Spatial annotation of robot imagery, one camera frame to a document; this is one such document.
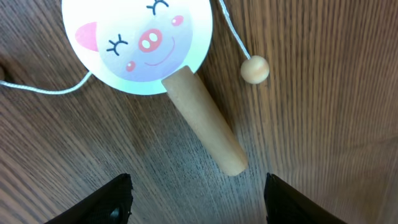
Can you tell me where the white wooden rattle drum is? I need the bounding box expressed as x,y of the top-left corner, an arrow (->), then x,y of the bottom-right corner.
0,0 -> 271,177

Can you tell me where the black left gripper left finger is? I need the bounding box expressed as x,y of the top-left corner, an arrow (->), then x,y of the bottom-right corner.
46,174 -> 133,224

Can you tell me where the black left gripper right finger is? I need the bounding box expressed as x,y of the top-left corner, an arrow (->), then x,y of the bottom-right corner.
264,173 -> 345,224

